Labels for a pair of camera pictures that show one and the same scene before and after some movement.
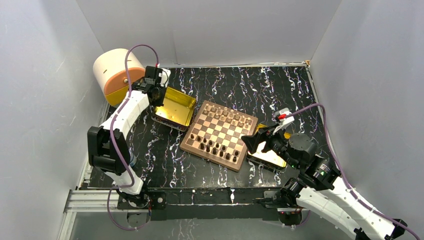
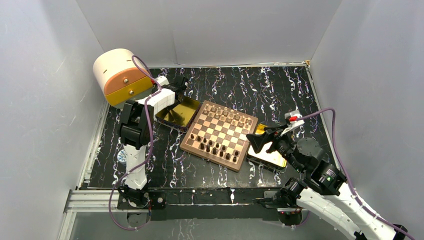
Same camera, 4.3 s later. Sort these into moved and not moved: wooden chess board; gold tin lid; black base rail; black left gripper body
Moved: black left gripper body
Not moved: black base rail; wooden chess board; gold tin lid
